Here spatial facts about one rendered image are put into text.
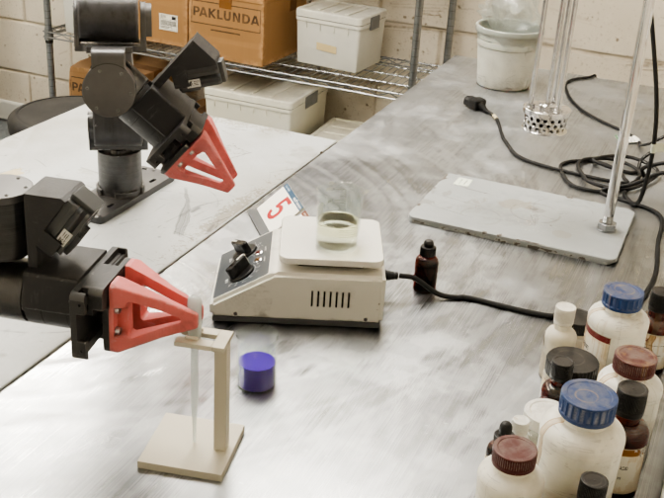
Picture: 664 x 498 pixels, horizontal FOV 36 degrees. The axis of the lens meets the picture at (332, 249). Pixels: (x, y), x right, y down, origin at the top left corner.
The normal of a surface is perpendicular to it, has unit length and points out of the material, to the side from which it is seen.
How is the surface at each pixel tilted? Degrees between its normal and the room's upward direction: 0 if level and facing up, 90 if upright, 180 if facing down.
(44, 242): 90
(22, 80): 90
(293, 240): 0
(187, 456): 0
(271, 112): 92
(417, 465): 0
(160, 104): 89
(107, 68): 79
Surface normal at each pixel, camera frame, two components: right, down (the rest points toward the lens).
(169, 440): 0.06, -0.90
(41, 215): -0.18, 0.41
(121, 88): 0.18, 0.25
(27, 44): -0.40, 0.38
